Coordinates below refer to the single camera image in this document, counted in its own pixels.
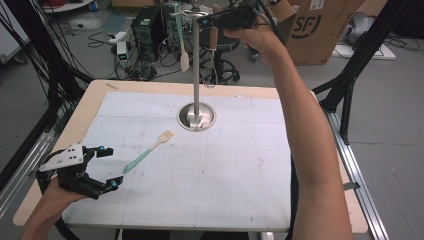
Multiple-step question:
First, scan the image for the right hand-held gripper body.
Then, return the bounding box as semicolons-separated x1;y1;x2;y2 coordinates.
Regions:
212;0;265;31

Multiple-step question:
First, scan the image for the person's left hand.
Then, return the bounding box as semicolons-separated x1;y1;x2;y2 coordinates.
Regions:
40;175;89;210

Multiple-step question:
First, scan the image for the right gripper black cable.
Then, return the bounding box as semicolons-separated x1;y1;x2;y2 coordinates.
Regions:
254;0;300;240

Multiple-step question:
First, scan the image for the white floor board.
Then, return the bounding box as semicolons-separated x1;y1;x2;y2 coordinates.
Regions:
333;43;397;62

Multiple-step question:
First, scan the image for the narrow green-handled spatula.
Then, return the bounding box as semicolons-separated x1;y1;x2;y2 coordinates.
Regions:
122;129;175;174

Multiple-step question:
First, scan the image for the person's right hand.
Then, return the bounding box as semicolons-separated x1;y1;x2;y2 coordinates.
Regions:
223;23;292;67

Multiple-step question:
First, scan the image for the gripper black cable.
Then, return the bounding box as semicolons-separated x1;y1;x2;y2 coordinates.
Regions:
35;149;81;240
254;0;300;240

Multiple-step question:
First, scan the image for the black tape strip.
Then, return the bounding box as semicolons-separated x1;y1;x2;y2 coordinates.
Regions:
343;181;362;192

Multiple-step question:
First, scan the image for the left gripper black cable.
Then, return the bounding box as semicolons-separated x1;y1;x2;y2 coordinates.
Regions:
35;149;81;240

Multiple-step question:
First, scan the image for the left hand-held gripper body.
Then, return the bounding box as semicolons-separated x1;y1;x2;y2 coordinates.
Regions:
38;142;108;200

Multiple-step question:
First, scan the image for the cardboard box black logo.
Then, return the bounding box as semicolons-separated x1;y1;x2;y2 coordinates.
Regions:
263;0;367;67

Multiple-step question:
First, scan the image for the black metal frame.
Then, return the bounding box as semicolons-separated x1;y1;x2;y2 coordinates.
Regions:
312;0;424;145
0;0;96;134

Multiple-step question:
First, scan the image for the grey round appliance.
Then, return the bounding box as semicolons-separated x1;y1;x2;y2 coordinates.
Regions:
343;12;376;46

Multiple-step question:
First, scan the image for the white device green display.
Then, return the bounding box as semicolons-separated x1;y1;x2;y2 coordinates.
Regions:
115;40;129;68

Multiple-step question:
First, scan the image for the white grid mat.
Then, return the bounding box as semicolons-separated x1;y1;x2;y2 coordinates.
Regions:
61;90;301;233

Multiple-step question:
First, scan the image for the wooden-handled wire whisk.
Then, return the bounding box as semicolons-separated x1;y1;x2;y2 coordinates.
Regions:
200;3;220;89

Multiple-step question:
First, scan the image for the black round stool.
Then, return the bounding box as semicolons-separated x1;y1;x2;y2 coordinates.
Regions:
199;28;242;85

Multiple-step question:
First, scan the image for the round white table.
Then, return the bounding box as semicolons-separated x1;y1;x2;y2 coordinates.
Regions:
43;0;95;14

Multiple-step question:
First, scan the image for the aluminium rail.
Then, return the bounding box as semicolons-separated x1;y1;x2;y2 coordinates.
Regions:
324;109;390;240
0;129;56;218

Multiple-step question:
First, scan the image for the white power strip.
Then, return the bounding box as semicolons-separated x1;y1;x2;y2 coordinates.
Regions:
108;30;130;44

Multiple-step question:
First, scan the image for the large black computer tower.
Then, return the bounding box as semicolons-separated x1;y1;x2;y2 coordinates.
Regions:
130;5;167;63

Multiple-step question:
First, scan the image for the metal utensil stand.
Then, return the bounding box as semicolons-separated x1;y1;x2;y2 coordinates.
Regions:
175;0;221;133

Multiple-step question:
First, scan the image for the slim black computer tower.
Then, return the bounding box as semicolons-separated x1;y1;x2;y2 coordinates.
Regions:
162;3;185;54

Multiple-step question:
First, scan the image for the wide green-handled spatula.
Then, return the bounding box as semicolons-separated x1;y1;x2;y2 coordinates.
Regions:
172;2;191;73

